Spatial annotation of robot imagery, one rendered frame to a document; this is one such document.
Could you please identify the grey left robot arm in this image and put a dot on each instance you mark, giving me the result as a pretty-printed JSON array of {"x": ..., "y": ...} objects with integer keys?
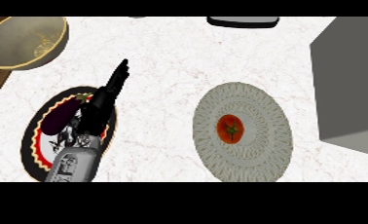
[{"x": 73, "y": 165}]

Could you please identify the grey woven round placemat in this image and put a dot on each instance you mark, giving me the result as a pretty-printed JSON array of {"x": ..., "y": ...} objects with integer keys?
[{"x": 260, "y": 156}]

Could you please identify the red tomato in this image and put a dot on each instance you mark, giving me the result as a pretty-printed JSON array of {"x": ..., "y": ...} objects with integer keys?
[{"x": 231, "y": 129}]

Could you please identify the dark purple eggplant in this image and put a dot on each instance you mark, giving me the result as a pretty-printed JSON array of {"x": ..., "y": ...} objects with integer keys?
[{"x": 60, "y": 117}]

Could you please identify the black and grey tray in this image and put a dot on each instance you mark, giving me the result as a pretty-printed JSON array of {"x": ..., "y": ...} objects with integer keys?
[{"x": 243, "y": 22}]

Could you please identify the large grey box appliance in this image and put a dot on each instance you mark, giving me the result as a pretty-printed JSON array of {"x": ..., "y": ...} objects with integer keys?
[{"x": 342, "y": 88}]

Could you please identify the black patterned round plate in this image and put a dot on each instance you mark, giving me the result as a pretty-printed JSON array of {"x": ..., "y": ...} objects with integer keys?
[{"x": 33, "y": 143}]

